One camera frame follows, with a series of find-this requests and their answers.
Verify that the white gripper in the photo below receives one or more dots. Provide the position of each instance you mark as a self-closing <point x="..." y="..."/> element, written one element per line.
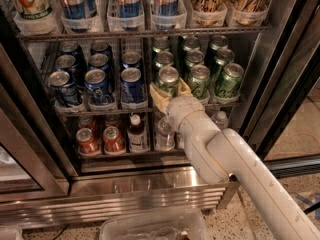
<point x="182" y="109"/>

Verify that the green can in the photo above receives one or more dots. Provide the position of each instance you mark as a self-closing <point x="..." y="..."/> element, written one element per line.
<point x="192" y="58"/>
<point x="161" y="44"/>
<point x="163" y="58"/>
<point x="229" y="81"/>
<point x="167" y="79"/>
<point x="198" y="80"/>
<point x="216" y="42"/>
<point x="222" y="57"/>
<point x="191" y="43"/>

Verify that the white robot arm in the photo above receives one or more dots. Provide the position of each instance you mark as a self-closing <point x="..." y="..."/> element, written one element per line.
<point x="215" y="154"/>

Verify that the front right blue can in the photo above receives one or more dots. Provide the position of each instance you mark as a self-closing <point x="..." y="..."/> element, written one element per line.
<point x="132" y="86"/>

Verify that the blue can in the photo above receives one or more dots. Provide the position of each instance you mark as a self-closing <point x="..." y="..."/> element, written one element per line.
<point x="131" y="59"/>
<point x="68" y="63"/>
<point x="97" y="85"/>
<point x="101" y="47"/>
<point x="64" y="89"/>
<point x="132" y="86"/>
<point x="99" y="61"/>
<point x="74" y="49"/>

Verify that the middle right blue can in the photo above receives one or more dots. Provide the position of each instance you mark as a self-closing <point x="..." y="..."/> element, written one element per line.
<point x="131" y="59"/>

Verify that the back right red can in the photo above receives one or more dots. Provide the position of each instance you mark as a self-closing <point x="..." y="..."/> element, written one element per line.
<point x="113" y="120"/>

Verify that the front middle blue can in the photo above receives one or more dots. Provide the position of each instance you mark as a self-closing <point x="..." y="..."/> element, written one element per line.
<point x="97" y="85"/>

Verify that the front right red can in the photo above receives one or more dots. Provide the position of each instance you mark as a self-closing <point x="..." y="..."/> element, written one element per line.
<point x="113" y="140"/>

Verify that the middle centre blue can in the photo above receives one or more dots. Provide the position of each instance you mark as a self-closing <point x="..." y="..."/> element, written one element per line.
<point x="99" y="61"/>

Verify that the back centre blue can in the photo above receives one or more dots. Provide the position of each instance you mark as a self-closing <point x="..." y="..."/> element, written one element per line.
<point x="101" y="47"/>

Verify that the back left red can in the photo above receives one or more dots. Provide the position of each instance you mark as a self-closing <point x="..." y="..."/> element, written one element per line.
<point x="87" y="122"/>

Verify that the front left red can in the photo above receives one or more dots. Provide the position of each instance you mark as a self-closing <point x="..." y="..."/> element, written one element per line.
<point x="87" y="141"/>

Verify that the stainless steel fridge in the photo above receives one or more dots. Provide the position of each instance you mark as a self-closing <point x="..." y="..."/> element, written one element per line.
<point x="62" y="187"/>

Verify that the front left blue can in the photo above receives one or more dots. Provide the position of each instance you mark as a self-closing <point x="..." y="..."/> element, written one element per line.
<point x="64" y="89"/>

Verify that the fridge glass door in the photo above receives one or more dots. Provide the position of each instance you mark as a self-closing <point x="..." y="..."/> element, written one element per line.
<point x="280" y="74"/>

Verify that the middle left blue can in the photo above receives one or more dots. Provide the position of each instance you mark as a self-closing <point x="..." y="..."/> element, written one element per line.
<point x="68" y="63"/>

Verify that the back left blue can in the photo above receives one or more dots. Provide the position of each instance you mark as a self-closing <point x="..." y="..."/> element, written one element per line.
<point x="74" y="49"/>

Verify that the white tall can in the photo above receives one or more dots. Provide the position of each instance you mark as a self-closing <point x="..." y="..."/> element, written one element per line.
<point x="33" y="9"/>

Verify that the middle water bottle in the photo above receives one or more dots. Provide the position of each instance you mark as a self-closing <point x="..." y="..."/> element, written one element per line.
<point x="180" y="141"/>

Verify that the water bottle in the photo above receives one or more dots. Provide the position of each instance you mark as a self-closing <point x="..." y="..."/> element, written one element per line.
<point x="180" y="141"/>
<point x="220" y="119"/>
<point x="165" y="135"/>

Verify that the left water bottle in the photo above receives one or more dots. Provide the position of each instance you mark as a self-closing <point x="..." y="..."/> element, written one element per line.
<point x="165" y="135"/>

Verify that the right water bottle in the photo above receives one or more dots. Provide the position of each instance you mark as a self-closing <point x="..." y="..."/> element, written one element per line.
<point x="220" y="119"/>

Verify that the brown drink bottle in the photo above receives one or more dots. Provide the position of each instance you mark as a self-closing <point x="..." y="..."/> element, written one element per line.
<point x="138" y="141"/>

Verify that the clear plastic bin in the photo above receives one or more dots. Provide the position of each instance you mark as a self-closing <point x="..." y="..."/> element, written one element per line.
<point x="162" y="224"/>

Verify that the black tripod leg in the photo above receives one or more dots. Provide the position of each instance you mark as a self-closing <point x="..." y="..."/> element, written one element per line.
<point x="312" y="208"/>

